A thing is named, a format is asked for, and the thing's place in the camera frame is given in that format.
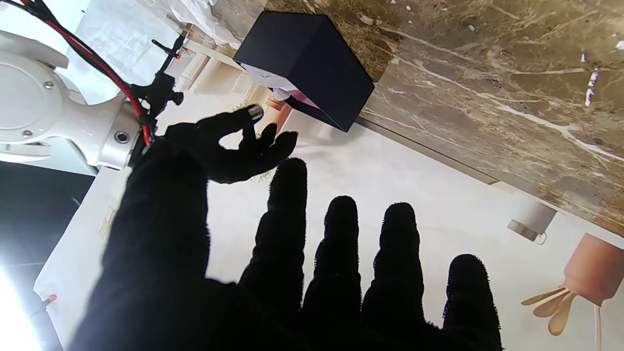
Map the red black right arm cable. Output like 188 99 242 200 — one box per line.
0 0 153 147

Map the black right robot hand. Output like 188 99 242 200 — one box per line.
163 105 299 185

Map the black box pink inside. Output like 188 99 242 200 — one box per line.
233 11 376 133

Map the printed kitchen scene backdrop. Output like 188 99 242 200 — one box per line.
34 0 624 351

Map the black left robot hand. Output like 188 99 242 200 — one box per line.
68 140 504 351

